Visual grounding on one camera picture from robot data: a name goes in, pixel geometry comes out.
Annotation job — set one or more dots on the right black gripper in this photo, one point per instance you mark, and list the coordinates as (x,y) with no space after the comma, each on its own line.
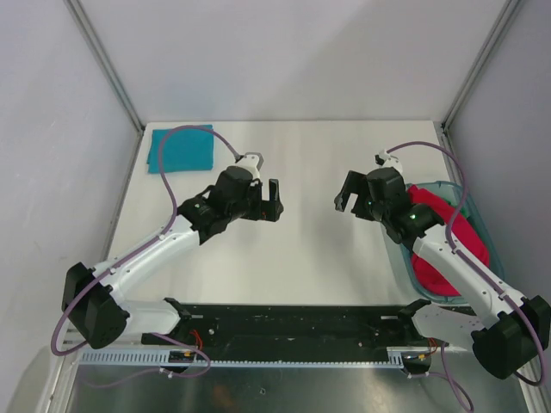
(355,182)

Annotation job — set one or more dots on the left aluminium frame post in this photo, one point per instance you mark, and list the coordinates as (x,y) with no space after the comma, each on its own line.
(104,62)

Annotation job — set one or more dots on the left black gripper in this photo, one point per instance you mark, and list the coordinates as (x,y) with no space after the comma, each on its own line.
(269,210)

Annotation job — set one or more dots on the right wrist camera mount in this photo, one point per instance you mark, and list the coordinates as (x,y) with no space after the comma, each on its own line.
(385,160)

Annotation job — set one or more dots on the translucent blue plastic bin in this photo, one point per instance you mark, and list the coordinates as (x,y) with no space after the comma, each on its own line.
(452,191)

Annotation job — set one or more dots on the aluminium frame post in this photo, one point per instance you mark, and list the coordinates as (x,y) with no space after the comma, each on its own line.
(499,29)
(104,62)

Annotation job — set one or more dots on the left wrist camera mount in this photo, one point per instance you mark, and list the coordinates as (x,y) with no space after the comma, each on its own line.
(252,162)

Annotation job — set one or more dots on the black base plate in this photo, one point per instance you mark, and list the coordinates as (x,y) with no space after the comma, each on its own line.
(382,325)

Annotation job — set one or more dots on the red t shirt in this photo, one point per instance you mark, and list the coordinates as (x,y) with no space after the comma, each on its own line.
(427,276)

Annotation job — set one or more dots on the green t shirt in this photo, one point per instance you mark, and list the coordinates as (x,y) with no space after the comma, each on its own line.
(464,210)

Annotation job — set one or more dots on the right aluminium frame post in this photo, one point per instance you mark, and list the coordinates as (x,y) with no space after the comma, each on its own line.
(499,29)

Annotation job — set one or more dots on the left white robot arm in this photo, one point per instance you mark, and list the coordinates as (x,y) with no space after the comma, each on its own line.
(95,300)

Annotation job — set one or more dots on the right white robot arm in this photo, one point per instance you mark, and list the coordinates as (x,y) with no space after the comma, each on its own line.
(506,331)

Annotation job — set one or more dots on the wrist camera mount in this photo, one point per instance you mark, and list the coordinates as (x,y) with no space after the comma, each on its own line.
(385,160)
(252,162)

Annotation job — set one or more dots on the white slotted cable duct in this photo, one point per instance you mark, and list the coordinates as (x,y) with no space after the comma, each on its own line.
(174,358)

